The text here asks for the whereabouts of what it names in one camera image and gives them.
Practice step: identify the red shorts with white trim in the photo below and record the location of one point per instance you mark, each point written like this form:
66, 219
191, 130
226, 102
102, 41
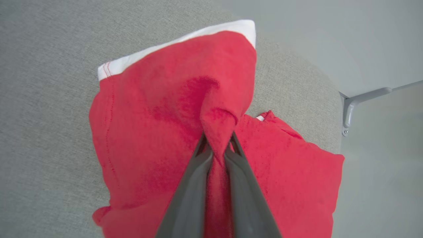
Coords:
148, 125

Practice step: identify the grey metal wall bracket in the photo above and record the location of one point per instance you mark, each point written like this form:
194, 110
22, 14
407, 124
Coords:
350, 105

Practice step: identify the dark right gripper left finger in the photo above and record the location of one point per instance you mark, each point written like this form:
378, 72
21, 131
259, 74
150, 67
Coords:
191, 198

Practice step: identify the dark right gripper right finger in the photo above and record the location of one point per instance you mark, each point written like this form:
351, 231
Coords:
246, 205

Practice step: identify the red white basketball jersey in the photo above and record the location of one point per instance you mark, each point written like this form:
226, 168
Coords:
297, 185

